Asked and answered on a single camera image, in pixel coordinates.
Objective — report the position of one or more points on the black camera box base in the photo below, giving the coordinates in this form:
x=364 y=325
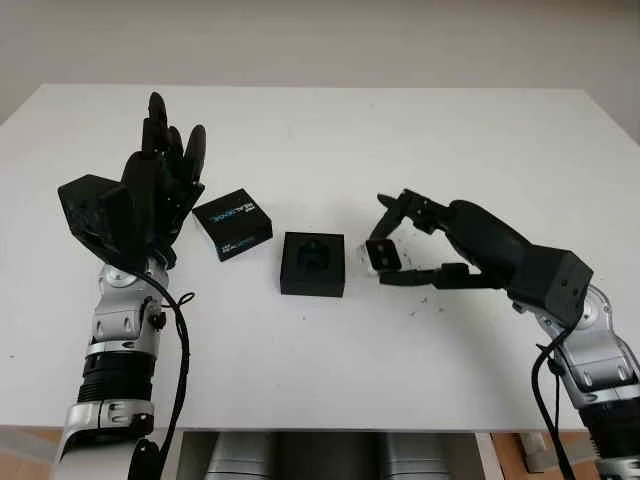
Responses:
x=312 y=282

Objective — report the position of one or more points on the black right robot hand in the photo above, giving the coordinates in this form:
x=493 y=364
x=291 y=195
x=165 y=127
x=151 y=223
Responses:
x=485 y=240

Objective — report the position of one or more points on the black RealSense box lid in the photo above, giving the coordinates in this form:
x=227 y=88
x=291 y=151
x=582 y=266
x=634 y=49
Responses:
x=230 y=217

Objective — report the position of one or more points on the small silver camera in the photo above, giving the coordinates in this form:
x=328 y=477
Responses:
x=382 y=255

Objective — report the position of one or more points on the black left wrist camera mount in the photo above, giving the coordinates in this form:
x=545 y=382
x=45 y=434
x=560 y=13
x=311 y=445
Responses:
x=85 y=215

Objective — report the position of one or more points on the grey robot torso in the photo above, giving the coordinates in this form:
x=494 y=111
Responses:
x=325 y=457

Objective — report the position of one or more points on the white table leg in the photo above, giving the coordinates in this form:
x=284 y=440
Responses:
x=532 y=452

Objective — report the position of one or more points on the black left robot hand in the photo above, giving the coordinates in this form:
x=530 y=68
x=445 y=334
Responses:
x=150 y=200

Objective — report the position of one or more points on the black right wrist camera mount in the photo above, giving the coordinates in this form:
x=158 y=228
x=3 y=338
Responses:
x=555 y=280

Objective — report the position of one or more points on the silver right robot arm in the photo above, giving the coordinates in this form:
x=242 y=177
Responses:
x=600 y=360

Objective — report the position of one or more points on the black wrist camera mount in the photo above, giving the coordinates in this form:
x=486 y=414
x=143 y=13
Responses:
x=85 y=215
x=555 y=280

